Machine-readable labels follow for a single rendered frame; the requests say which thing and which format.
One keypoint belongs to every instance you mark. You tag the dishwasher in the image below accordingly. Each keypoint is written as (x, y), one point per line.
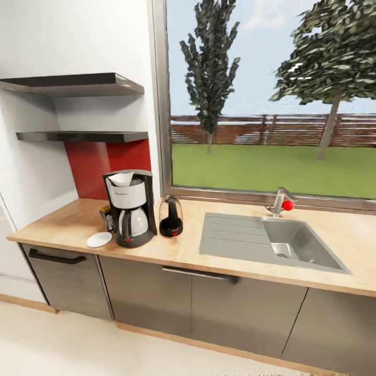
(70, 280)

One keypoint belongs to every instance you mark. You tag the cabinet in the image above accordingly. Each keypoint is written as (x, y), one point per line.
(321, 328)

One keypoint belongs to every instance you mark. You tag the saucer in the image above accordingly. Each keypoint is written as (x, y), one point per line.
(99, 239)

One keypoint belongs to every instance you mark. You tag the paper coffee filter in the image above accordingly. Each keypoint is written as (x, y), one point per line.
(121, 179)

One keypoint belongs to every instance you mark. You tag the bottle of coffee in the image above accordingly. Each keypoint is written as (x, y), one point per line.
(105, 212)

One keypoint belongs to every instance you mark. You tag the fridge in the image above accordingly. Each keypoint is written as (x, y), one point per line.
(35, 180)

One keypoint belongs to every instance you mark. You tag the fixed window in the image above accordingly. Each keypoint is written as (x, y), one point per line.
(253, 95)

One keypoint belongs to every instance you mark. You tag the electric kettle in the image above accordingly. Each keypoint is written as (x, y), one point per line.
(170, 217)

